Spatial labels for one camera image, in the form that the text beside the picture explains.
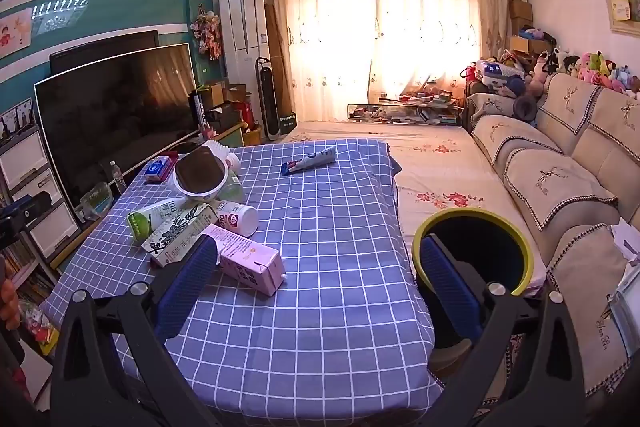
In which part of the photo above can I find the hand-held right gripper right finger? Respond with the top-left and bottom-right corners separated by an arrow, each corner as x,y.
419,234 -> 588,427

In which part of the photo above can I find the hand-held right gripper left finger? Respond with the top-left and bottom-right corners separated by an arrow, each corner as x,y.
50,234 -> 221,427

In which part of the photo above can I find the yellow rimmed trash bin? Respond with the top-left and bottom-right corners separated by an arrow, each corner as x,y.
412,207 -> 536,378

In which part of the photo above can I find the carton with black plant print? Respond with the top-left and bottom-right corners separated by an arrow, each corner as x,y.
141,203 -> 218,268

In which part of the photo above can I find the pink drink carton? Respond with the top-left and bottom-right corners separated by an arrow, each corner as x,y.
202,223 -> 286,297

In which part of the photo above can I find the green white plastic bottle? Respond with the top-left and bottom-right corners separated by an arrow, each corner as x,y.
127,199 -> 198,242

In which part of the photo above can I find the white bottle with pink label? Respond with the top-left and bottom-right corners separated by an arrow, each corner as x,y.
216,201 -> 260,237

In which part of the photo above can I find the white paper cup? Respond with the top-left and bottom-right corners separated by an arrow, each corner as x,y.
172,146 -> 231,200

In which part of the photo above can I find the white foam fruit net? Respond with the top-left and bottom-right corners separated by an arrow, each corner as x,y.
202,139 -> 231,160

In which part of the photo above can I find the toothpaste tube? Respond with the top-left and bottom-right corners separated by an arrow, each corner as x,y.
280,147 -> 337,178

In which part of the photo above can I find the person's left hand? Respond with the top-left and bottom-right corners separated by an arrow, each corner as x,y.
0,279 -> 20,333

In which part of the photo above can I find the white drawer cabinet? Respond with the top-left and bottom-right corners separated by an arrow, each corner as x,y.
0,124 -> 83,258

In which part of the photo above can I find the clear glass container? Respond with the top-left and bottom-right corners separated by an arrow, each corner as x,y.
80,182 -> 115,220

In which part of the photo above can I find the bookshelf with books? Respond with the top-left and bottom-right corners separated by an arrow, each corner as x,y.
0,232 -> 68,358

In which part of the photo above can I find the clear water bottle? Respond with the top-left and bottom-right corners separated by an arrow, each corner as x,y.
109,161 -> 127,195

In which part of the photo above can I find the pale green plastic bag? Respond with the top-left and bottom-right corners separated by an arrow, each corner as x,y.
220,169 -> 246,202

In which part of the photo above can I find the blue tissue pack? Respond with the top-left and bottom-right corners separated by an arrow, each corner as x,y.
145,157 -> 176,182

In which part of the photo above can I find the floral bedsheet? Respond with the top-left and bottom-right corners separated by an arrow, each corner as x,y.
280,121 -> 548,293

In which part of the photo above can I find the large curved television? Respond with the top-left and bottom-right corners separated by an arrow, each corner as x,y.
34,43 -> 201,210

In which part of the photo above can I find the blue checked tablecloth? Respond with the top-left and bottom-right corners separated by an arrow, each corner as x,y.
40,139 -> 446,427

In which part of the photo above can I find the red notebook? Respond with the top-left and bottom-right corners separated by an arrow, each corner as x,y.
144,152 -> 180,184

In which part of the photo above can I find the beige sofa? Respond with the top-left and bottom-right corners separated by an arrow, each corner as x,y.
467,72 -> 640,408

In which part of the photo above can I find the green yellow tv cabinet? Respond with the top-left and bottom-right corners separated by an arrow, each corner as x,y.
215,122 -> 246,150

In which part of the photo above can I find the black tall box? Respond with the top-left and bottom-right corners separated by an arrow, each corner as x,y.
192,89 -> 208,130

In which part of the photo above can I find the glass coffee table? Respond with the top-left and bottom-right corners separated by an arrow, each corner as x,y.
347,89 -> 466,125

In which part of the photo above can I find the grey round cushion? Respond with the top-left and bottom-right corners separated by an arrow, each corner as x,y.
515,94 -> 538,122

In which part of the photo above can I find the black tower fan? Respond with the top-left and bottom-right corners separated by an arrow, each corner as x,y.
255,56 -> 281,142

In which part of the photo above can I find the open cardboard box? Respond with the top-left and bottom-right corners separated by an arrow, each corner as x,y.
197,79 -> 251,108

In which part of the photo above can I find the star print storage case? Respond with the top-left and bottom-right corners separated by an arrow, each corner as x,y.
475,59 -> 526,88

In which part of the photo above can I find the hanging flower decoration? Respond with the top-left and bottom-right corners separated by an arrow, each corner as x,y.
190,7 -> 222,60

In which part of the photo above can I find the row of plush toys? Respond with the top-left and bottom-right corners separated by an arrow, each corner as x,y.
525,49 -> 640,100

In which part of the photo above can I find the cream embroidered curtain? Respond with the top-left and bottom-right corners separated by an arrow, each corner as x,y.
240,0 -> 511,128

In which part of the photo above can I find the large cardboard box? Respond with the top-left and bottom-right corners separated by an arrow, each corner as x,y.
509,0 -> 533,32

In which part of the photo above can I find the cartoon wall poster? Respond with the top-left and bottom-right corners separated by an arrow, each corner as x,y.
0,7 -> 35,58

